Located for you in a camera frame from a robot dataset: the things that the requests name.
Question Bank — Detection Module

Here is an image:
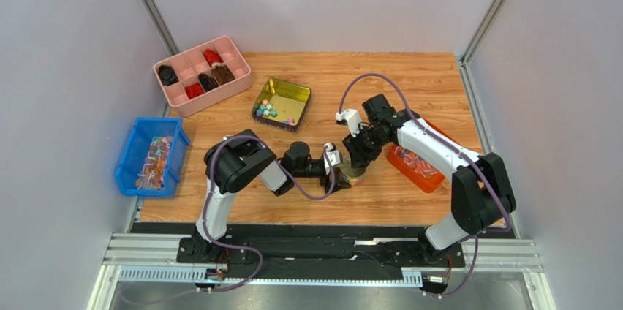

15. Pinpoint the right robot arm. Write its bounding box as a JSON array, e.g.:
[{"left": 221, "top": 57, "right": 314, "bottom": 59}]
[{"left": 336, "top": 94, "right": 516, "bottom": 262}]

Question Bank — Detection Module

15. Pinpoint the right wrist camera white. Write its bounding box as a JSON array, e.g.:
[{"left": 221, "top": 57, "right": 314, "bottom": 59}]
[{"left": 335, "top": 109, "right": 363, "bottom": 137}]

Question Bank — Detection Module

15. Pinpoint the clear plastic cup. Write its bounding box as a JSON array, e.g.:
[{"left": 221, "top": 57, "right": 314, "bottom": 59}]
[{"left": 339, "top": 173, "right": 364, "bottom": 188}]

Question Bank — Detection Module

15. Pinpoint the pink compartment tray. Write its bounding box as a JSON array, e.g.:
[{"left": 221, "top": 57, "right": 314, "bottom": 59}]
[{"left": 153, "top": 36, "right": 252, "bottom": 118}]

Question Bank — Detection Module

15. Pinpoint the right aluminium frame post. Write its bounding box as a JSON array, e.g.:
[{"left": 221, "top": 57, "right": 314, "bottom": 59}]
[{"left": 460, "top": 0, "right": 507, "bottom": 66}]

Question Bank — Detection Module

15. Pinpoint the white round lid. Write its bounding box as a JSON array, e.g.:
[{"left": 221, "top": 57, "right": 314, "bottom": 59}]
[{"left": 340, "top": 164, "right": 366, "bottom": 176}]

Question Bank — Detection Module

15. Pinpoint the square tin of star candies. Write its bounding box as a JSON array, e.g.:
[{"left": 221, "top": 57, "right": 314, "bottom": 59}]
[{"left": 251, "top": 77, "right": 312, "bottom": 134}]

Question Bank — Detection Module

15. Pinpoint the aluminium frame post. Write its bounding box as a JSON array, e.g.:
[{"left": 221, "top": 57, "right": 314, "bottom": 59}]
[
  {"left": 141, "top": 0, "right": 180, "bottom": 56},
  {"left": 460, "top": 0, "right": 507, "bottom": 66}
]

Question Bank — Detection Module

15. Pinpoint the blue plastic bin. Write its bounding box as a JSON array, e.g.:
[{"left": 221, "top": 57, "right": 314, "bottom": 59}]
[{"left": 115, "top": 117, "right": 191, "bottom": 199}]

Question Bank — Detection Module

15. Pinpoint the black chocolate in tray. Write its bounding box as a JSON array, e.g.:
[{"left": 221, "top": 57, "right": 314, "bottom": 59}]
[{"left": 157, "top": 64, "right": 179, "bottom": 87}]

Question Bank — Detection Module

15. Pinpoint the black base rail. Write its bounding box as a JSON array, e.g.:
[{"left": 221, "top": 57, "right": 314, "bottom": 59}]
[{"left": 102, "top": 222, "right": 543, "bottom": 287}]

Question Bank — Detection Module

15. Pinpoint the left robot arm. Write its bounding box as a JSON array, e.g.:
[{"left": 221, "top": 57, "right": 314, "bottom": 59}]
[{"left": 177, "top": 129, "right": 349, "bottom": 263}]

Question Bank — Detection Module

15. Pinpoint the left aluminium frame post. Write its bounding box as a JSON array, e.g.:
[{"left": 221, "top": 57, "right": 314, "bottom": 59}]
[{"left": 141, "top": 0, "right": 180, "bottom": 56}]

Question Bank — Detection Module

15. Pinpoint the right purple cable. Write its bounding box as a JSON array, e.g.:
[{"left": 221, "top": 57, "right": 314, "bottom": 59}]
[{"left": 338, "top": 73, "right": 513, "bottom": 298}]

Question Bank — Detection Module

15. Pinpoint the orange tray of candies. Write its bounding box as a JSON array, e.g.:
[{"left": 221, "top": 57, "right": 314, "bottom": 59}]
[{"left": 387, "top": 144, "right": 446, "bottom": 193}]

